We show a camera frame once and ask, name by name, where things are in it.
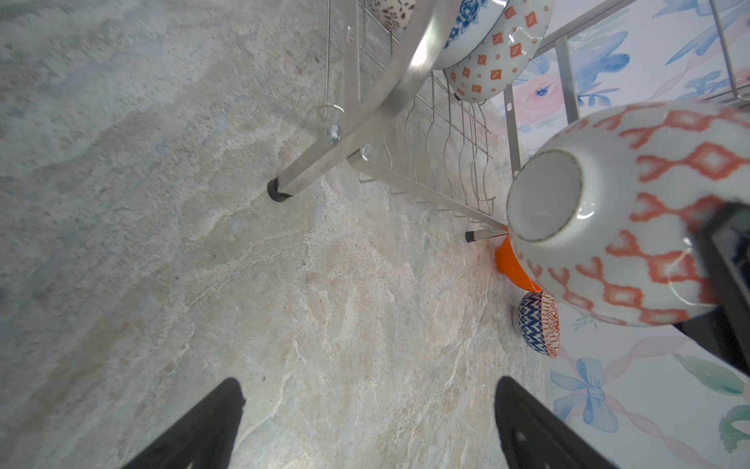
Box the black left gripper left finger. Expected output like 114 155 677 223
124 377 245 469

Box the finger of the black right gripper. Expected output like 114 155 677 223
676 202 749 374

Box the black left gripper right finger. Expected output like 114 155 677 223
494 376 614 469

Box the blue geometric pattern bowl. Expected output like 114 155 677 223
512 291 561 359

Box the red geometric pattern bowl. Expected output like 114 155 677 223
506 100 749 326

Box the orange plastic bowl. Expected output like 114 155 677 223
494 236 542 293

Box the green pattern bowl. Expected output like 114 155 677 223
445 0 554 103

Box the steel wire dish rack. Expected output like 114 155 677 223
268 1 749 242

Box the blue floral bowl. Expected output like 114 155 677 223
434 0 508 70

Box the maroon white pattern bowl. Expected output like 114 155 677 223
365 0 416 31

